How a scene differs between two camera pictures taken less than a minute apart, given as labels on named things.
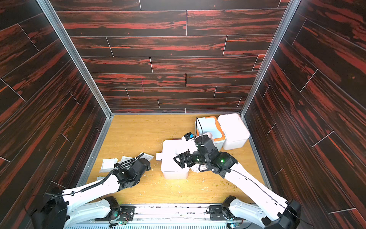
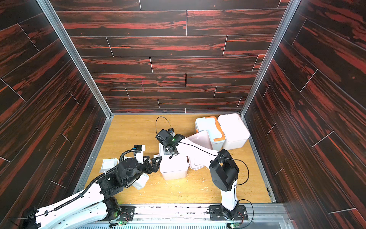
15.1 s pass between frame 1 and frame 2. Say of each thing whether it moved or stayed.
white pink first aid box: stayed
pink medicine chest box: stayed
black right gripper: moved
